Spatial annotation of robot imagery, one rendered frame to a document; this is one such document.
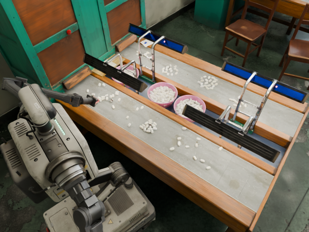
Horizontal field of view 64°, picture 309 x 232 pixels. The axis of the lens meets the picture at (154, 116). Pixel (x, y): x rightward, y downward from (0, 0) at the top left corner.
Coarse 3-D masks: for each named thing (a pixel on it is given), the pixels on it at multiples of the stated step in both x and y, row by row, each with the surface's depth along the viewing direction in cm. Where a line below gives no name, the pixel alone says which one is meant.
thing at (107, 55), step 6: (138, 36) 276; (114, 48) 252; (108, 54) 249; (102, 60) 246; (90, 66) 236; (12, 72) 233; (54, 90) 214; (60, 90) 219; (66, 90) 226; (54, 102) 220
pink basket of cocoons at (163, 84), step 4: (156, 84) 225; (160, 84) 226; (164, 84) 226; (168, 84) 225; (152, 88) 225; (172, 88) 224; (176, 88) 220; (148, 92) 219; (176, 92) 219; (148, 96) 215; (176, 96) 214; (152, 100) 211; (172, 100) 211; (160, 104) 212; (164, 104) 212; (168, 104) 214
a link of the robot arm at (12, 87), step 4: (4, 80) 155; (8, 80) 156; (12, 80) 159; (16, 80) 161; (4, 84) 155; (8, 84) 152; (12, 84) 153; (16, 84) 162; (20, 84) 164; (0, 88) 157; (4, 88) 155; (8, 88) 151; (12, 88) 148; (16, 88) 147; (20, 88) 150; (12, 92) 147; (16, 92) 144; (16, 96) 144; (20, 100) 141
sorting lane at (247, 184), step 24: (96, 96) 220; (120, 96) 220; (120, 120) 202; (144, 120) 201; (168, 120) 201; (168, 144) 186; (192, 144) 185; (192, 168) 172; (216, 168) 172; (240, 168) 171; (240, 192) 160; (264, 192) 160
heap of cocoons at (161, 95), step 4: (156, 88) 225; (160, 88) 227; (164, 88) 224; (168, 88) 226; (152, 92) 221; (156, 92) 221; (160, 92) 224; (164, 92) 221; (168, 92) 221; (172, 92) 221; (152, 96) 218; (156, 96) 219; (160, 96) 218; (164, 96) 218; (168, 96) 219; (172, 96) 218; (156, 100) 215; (160, 100) 215; (164, 100) 216; (168, 100) 214
